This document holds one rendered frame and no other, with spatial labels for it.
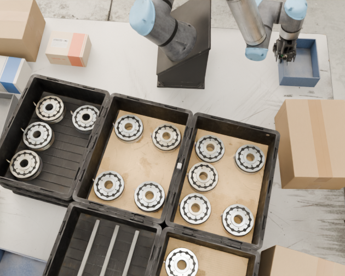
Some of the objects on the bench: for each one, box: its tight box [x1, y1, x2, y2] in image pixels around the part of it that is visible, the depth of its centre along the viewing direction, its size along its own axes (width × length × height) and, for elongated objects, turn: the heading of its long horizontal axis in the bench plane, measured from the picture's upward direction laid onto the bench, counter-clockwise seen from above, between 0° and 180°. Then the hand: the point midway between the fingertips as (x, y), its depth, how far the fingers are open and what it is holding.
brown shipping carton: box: [274, 99, 345, 189], centre depth 137 cm, size 30×22×16 cm
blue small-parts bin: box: [278, 38, 320, 87], centre depth 156 cm, size 20×15×7 cm
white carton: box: [0, 54, 32, 94], centre depth 153 cm, size 20×12×9 cm, turn 81°
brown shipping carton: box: [0, 0, 46, 62], centre depth 158 cm, size 30×22×16 cm
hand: (281, 59), depth 156 cm, fingers closed
